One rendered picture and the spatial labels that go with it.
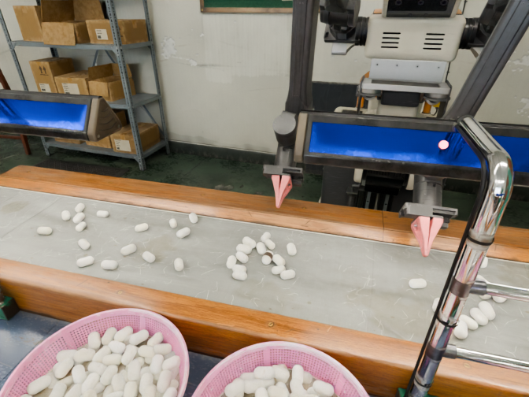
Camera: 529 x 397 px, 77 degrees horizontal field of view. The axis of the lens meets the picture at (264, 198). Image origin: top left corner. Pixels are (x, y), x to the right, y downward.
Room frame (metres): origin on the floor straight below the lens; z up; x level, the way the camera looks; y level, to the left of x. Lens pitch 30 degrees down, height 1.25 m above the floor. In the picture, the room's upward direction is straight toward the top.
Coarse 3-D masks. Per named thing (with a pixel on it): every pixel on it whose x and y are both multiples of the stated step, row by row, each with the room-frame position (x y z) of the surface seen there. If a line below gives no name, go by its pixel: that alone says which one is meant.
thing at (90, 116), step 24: (0, 96) 0.64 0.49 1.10; (24, 96) 0.63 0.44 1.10; (48, 96) 0.61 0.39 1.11; (72, 96) 0.60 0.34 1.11; (96, 96) 0.60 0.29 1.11; (0, 120) 0.61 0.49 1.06; (24, 120) 0.60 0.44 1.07; (48, 120) 0.59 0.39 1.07; (72, 120) 0.58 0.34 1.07; (96, 120) 0.57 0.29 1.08
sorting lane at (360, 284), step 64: (0, 192) 0.92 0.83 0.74; (0, 256) 0.61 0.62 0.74; (64, 256) 0.61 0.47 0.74; (128, 256) 0.61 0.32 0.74; (192, 256) 0.61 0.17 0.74; (256, 256) 0.61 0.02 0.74; (320, 256) 0.61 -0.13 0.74; (384, 256) 0.61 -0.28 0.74; (448, 256) 0.61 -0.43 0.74; (320, 320) 0.43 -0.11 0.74; (384, 320) 0.43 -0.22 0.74; (512, 320) 0.43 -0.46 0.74
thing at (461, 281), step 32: (480, 128) 0.39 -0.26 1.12; (480, 160) 0.32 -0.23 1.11; (480, 192) 0.30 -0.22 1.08; (480, 224) 0.29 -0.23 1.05; (480, 256) 0.29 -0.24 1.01; (448, 288) 0.30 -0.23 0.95; (480, 288) 0.28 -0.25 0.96; (512, 288) 0.28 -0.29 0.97; (448, 320) 0.29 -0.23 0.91; (448, 352) 0.29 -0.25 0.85; (480, 352) 0.29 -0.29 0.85; (416, 384) 0.29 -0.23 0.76
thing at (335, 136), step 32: (320, 128) 0.48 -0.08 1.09; (352, 128) 0.47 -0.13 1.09; (384, 128) 0.47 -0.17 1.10; (416, 128) 0.46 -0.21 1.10; (448, 128) 0.45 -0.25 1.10; (512, 128) 0.43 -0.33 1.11; (320, 160) 0.46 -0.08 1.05; (352, 160) 0.45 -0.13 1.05; (384, 160) 0.44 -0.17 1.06; (416, 160) 0.43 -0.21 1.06; (448, 160) 0.42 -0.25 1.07; (512, 160) 0.41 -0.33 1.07
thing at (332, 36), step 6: (330, 30) 1.23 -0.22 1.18; (336, 30) 1.20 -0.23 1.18; (342, 30) 1.19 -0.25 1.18; (348, 30) 1.19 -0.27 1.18; (354, 30) 1.20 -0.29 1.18; (324, 36) 1.24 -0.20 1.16; (330, 36) 1.23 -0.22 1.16; (336, 36) 1.20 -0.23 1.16; (342, 36) 1.20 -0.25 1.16; (348, 36) 1.20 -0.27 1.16; (354, 36) 1.21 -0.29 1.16; (330, 42) 1.23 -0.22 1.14; (336, 42) 1.22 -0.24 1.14; (342, 42) 1.22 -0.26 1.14; (348, 42) 1.21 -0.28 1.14; (354, 42) 1.20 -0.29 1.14
